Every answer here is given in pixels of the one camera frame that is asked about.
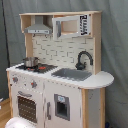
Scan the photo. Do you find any white oven door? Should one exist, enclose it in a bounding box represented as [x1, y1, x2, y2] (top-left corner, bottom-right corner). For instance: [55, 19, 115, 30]
[11, 85, 44, 128]

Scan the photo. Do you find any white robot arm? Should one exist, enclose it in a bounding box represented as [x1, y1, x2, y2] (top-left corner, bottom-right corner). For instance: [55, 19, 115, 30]
[5, 117, 35, 128]

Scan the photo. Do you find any wooden toy kitchen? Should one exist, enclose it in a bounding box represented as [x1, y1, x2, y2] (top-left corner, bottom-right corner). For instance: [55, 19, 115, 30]
[7, 11, 114, 128]

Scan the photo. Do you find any grey toy sink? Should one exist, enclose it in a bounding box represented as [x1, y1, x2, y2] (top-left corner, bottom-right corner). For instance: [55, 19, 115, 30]
[52, 68, 92, 81]

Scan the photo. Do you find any black toy faucet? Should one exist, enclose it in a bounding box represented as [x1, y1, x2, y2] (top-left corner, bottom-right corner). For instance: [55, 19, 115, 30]
[75, 51, 93, 70]

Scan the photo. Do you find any black toy stovetop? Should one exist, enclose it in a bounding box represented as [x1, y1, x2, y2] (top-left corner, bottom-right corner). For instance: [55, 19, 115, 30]
[18, 63, 55, 73]

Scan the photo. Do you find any silver toy pot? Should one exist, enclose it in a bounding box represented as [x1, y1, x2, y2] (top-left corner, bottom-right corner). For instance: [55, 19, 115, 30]
[23, 57, 39, 67]

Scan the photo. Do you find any white microwave cabinet door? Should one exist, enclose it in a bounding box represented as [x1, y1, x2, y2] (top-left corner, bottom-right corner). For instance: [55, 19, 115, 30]
[51, 13, 92, 40]

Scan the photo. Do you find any grey dishwasher panel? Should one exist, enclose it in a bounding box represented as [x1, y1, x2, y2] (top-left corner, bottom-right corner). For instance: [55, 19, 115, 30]
[54, 94, 70, 120]

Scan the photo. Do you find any grey range hood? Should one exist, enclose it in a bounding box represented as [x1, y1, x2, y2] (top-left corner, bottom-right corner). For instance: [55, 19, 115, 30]
[24, 16, 52, 34]

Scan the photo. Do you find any left red stove knob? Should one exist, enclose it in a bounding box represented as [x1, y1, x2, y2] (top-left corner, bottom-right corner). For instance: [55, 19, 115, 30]
[12, 77, 18, 83]

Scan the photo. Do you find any grey cabinet door handle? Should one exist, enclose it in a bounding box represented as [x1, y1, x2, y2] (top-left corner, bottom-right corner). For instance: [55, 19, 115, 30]
[47, 102, 51, 120]

